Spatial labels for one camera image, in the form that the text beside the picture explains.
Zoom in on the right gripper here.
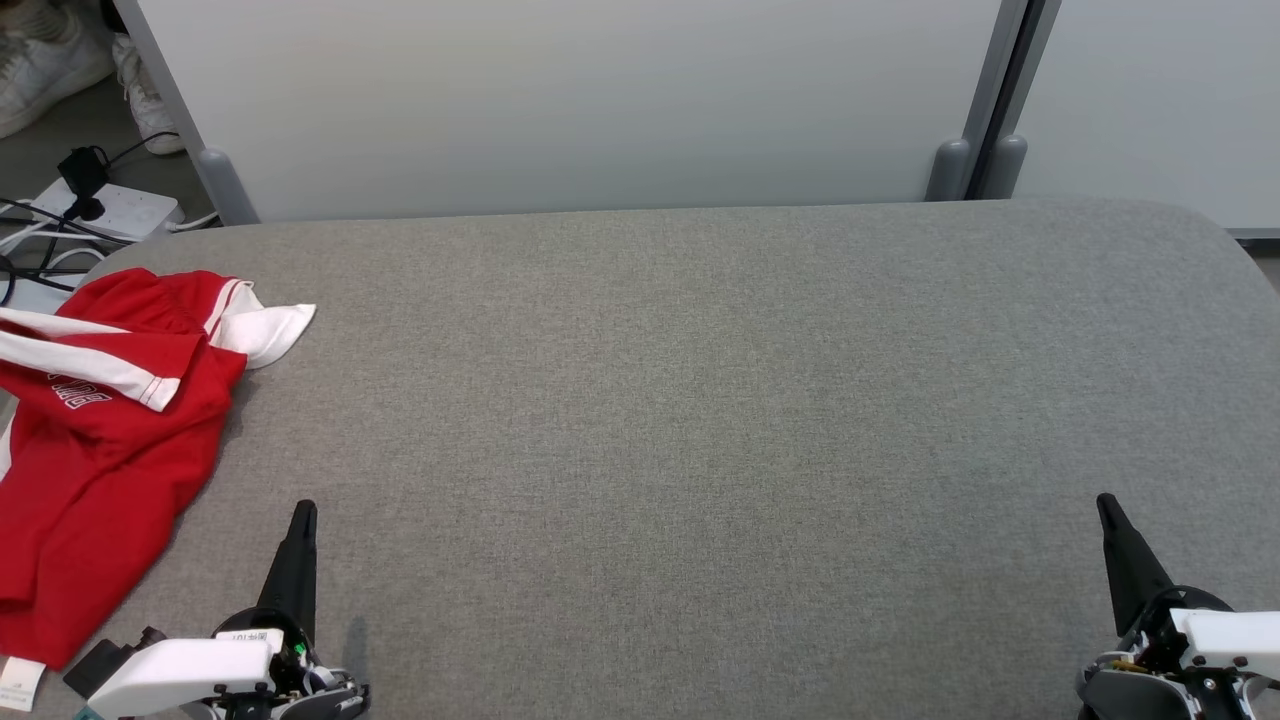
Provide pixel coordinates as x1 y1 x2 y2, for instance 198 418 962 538
1078 492 1280 720

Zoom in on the white partition panel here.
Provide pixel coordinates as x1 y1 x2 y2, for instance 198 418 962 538
985 0 1280 241
115 0 1031 226

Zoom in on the white camera bracket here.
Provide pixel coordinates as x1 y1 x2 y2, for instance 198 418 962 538
88 640 276 719
1170 608 1280 673

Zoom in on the white right camera bracket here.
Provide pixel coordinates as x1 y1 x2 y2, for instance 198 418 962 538
1170 608 1280 673

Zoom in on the white left camera bracket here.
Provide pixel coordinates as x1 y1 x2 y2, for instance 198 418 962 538
88 640 276 719

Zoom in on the grey partition foot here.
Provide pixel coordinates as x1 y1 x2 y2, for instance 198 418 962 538
197 148 259 225
985 134 1029 200
925 138 973 202

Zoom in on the red Bulls 23 jersey shirt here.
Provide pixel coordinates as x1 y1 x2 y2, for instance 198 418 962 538
0 268 318 713

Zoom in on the black power cable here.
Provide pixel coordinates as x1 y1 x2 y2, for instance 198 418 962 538
0 198 141 247

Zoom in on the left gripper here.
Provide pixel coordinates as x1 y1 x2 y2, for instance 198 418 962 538
212 499 371 720

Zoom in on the white power strip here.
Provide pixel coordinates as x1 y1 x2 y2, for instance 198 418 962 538
30 178 186 241
0 270 91 316

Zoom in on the black power adapter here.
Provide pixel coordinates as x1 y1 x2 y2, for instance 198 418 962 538
57 146 111 223

